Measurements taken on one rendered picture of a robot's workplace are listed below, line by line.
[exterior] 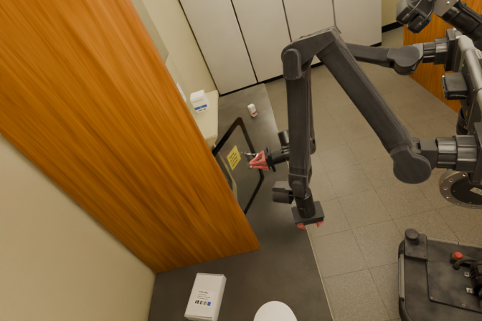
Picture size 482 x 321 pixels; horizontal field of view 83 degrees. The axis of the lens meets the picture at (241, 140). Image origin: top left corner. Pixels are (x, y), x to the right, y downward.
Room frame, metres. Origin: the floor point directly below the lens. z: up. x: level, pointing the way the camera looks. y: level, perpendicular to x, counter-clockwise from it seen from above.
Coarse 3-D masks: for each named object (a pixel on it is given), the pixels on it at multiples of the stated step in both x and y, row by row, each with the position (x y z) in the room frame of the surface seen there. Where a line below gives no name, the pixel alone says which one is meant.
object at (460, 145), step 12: (480, 132) 0.35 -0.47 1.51; (444, 144) 0.38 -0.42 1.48; (456, 144) 0.37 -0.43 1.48; (468, 144) 0.35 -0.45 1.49; (480, 144) 0.33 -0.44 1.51; (444, 156) 0.36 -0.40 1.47; (456, 156) 0.35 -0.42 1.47; (468, 156) 0.34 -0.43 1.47; (480, 156) 0.32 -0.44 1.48; (456, 168) 0.34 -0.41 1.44; (468, 168) 0.33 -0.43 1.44; (480, 168) 0.32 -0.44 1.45; (480, 180) 0.31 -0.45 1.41
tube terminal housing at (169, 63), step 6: (168, 60) 1.02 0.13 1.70; (168, 66) 0.99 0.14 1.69; (174, 66) 1.06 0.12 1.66; (174, 72) 1.02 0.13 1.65; (174, 78) 0.99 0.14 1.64; (180, 78) 1.05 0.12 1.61; (180, 84) 1.02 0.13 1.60; (186, 90) 1.05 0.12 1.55; (186, 96) 1.02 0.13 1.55; (186, 102) 0.98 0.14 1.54
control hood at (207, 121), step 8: (208, 96) 1.02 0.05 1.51; (216, 96) 0.99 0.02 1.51; (216, 104) 0.93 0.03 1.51; (192, 112) 0.94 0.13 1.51; (200, 112) 0.92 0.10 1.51; (208, 112) 0.89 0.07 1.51; (216, 112) 0.87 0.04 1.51; (200, 120) 0.86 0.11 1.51; (208, 120) 0.84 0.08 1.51; (216, 120) 0.82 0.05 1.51; (200, 128) 0.81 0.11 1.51; (208, 128) 0.79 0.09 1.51; (216, 128) 0.77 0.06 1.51; (208, 136) 0.75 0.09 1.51; (216, 136) 0.73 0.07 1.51; (208, 144) 0.74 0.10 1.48
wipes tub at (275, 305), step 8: (272, 304) 0.38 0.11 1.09; (280, 304) 0.37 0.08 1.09; (264, 312) 0.36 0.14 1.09; (272, 312) 0.36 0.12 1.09; (280, 312) 0.35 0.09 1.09; (288, 312) 0.34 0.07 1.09; (256, 320) 0.35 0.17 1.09; (264, 320) 0.34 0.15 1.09; (272, 320) 0.34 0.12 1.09; (280, 320) 0.33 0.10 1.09; (288, 320) 0.32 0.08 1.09; (296, 320) 0.32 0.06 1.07
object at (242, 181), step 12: (240, 120) 0.97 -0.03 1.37; (228, 132) 0.90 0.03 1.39; (240, 132) 0.95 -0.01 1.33; (228, 144) 0.88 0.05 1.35; (240, 144) 0.93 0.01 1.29; (216, 156) 0.82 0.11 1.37; (240, 156) 0.91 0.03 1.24; (252, 156) 0.96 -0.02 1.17; (228, 168) 0.84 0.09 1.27; (240, 168) 0.89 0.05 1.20; (252, 168) 0.94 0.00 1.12; (228, 180) 0.82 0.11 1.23; (240, 180) 0.86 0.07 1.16; (252, 180) 0.92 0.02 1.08; (240, 192) 0.84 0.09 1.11; (252, 192) 0.89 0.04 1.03; (240, 204) 0.82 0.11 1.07
